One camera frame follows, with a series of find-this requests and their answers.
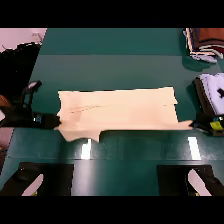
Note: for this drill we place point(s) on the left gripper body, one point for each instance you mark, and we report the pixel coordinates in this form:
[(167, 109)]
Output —
[(46, 120)]

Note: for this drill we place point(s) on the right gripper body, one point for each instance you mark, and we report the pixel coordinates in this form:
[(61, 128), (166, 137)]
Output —
[(203, 122)]

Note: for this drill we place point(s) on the cream T-shirt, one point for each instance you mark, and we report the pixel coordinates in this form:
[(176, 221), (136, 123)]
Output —
[(123, 108)]

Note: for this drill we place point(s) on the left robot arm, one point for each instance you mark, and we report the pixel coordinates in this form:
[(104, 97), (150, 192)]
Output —
[(16, 118)]

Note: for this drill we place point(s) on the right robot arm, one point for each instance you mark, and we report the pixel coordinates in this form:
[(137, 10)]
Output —
[(218, 125)]

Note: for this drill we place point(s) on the white folded garment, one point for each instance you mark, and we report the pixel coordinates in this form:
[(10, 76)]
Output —
[(210, 90)]

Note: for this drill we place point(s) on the heap of black clothes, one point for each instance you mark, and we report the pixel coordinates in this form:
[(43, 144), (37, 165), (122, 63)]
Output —
[(16, 66)]

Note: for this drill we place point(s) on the stack of folded clothes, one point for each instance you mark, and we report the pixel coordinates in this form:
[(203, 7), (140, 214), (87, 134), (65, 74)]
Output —
[(201, 51)]

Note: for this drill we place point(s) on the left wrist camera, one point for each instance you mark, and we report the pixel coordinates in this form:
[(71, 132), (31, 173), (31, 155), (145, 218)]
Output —
[(30, 89)]

